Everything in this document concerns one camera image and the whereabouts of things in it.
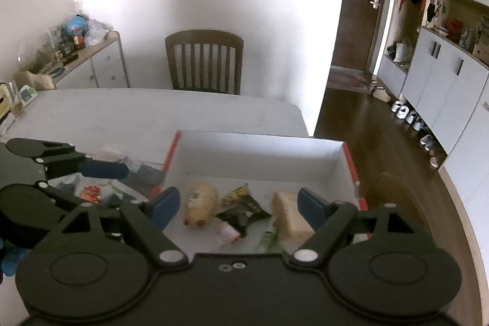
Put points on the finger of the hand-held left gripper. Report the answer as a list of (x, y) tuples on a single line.
[(103, 169), (63, 198)]

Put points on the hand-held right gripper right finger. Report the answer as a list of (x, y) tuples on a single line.
[(309, 207)]

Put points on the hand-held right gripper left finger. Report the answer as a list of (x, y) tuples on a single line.
[(166, 205)]

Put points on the bread loaf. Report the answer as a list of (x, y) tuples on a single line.
[(290, 217)]

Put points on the green white tube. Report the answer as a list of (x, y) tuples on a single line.
[(267, 242)]

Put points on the dark snack packet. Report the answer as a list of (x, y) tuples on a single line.
[(242, 217)]

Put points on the red white sachet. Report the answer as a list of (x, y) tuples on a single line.
[(228, 234)]

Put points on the yellow green snack packet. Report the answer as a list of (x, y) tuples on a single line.
[(236, 195)]

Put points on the red cardboard box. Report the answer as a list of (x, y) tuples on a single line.
[(252, 158)]

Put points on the person's left hand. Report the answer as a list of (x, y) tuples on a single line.
[(11, 261)]

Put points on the crumpled white plastic bag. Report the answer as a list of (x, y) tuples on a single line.
[(114, 154)]

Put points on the orange snack packet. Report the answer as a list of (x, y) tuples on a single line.
[(89, 193)]

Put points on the grey white packet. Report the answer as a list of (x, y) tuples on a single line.
[(149, 177)]

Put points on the low wooden side cabinet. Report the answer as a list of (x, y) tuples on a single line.
[(103, 66)]

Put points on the small white green box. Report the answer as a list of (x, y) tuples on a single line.
[(28, 94)]

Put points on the patterned door rug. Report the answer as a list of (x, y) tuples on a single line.
[(349, 79)]

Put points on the clear plastic bag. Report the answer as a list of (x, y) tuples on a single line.
[(95, 34)]

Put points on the row of shoes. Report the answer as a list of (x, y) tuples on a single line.
[(416, 119)]

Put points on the blue globe toy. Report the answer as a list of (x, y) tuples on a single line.
[(75, 26)]

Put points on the brown slatted wooden chair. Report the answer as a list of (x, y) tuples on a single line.
[(204, 62)]

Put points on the white storage cabinet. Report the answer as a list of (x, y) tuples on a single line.
[(439, 89)]

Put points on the brown entrance door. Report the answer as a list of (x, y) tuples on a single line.
[(355, 24)]

